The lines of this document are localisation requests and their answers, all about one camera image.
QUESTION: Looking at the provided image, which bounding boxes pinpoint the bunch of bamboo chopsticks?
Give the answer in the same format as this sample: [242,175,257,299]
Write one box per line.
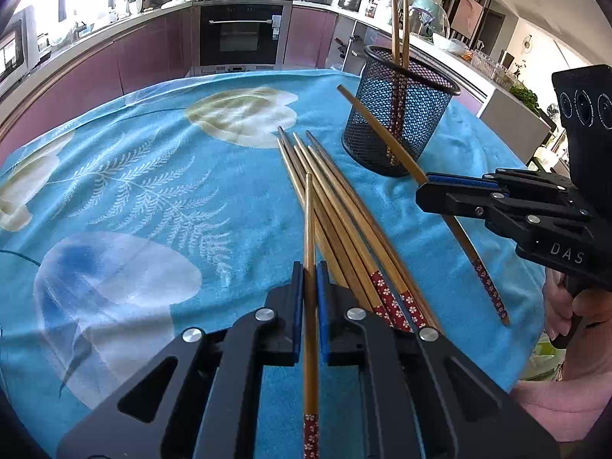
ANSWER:
[276,125,443,333]

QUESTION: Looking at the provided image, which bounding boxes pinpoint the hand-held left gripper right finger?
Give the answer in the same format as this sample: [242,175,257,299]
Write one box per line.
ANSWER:
[316,260,560,459]

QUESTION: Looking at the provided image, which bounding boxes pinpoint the person's pink clothing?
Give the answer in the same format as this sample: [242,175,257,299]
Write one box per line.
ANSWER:
[513,379,612,442]

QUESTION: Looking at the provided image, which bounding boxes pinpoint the black built-in oven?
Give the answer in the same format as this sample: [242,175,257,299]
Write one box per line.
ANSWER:
[198,2,288,68]

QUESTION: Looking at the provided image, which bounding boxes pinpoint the pink kitchen cabinets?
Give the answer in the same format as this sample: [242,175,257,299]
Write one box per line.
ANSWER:
[0,5,345,154]

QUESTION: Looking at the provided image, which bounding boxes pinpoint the bamboo chopstick red floral end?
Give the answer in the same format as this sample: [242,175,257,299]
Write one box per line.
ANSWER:
[303,173,320,459]
[337,85,510,326]
[389,0,405,163]
[394,0,412,154]

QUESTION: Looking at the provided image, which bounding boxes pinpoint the person's right hand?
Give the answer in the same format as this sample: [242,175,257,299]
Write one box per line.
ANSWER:
[542,268,612,383]

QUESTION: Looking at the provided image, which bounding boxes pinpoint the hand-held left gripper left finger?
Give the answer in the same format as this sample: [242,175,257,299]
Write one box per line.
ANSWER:
[56,262,307,459]

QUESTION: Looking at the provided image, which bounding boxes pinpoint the black mesh utensil holder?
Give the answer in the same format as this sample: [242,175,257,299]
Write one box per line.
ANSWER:
[341,45,462,179]

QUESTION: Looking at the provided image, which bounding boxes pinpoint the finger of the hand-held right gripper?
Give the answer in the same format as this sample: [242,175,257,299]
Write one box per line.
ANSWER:
[427,168,581,211]
[415,184,591,254]

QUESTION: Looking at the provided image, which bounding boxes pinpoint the blue floral tablecloth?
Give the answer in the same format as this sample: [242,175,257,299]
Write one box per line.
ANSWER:
[0,68,548,459]

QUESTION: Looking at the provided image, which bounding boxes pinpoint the microwave oven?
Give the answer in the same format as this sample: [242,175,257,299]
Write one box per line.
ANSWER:
[0,10,30,89]

